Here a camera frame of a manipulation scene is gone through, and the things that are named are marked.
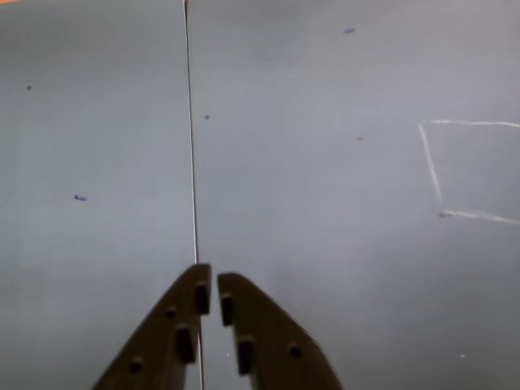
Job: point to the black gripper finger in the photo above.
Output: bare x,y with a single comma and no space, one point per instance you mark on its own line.
162,337
272,341

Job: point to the gray mat with chalk square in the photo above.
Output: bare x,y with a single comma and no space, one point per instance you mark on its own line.
325,203

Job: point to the plain gray mat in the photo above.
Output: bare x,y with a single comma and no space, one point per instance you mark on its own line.
81,142

